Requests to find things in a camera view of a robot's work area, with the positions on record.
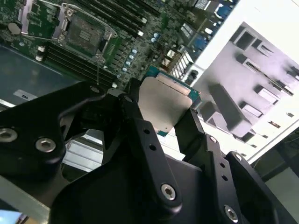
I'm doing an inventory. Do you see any CPU with silver top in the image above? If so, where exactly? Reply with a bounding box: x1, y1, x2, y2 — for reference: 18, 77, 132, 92
137, 66, 203, 137

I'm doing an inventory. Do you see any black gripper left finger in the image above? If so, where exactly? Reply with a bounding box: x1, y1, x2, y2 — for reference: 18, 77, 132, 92
0, 77, 184, 212

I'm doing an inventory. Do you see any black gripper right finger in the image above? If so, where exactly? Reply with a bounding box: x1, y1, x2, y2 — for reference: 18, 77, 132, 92
173, 107, 280, 224

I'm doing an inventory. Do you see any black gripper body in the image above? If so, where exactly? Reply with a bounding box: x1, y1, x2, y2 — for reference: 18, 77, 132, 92
50, 154, 228, 224

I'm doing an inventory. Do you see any metal socket cover frame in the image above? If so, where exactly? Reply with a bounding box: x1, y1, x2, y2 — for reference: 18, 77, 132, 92
20, 0, 70, 42

